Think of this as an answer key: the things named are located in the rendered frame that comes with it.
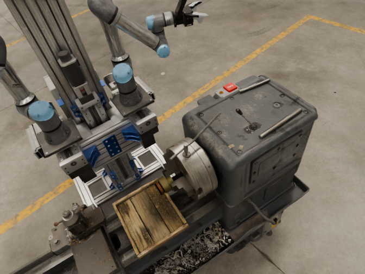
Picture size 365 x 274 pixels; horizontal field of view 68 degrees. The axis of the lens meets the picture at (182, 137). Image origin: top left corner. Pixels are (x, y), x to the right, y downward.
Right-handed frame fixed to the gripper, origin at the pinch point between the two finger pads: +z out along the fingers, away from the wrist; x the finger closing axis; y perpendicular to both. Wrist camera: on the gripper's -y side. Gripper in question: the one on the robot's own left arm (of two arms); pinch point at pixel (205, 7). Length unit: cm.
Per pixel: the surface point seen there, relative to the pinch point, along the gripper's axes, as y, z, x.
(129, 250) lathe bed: 60, -73, 106
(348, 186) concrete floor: 149, 107, 78
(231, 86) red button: 26.1, 3.4, 40.1
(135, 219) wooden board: 58, -67, 91
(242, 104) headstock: 25, 5, 55
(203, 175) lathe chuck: 29, -26, 89
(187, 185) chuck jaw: 35, -35, 89
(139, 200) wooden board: 59, -64, 80
